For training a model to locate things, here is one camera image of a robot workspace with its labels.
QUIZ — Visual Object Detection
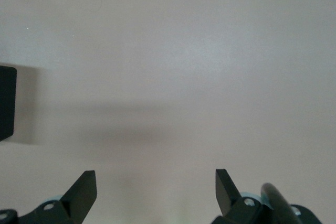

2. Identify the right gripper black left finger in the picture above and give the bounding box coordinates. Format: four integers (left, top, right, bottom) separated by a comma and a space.
0, 170, 97, 224

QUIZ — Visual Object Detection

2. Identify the black plastic box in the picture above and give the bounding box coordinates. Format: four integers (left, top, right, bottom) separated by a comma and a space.
0, 66, 17, 142

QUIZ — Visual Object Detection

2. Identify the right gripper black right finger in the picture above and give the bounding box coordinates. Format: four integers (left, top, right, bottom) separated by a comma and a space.
211, 168, 323, 224

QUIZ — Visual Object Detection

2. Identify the black camera cable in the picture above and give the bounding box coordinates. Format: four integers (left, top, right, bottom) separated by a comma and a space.
261, 183, 302, 224

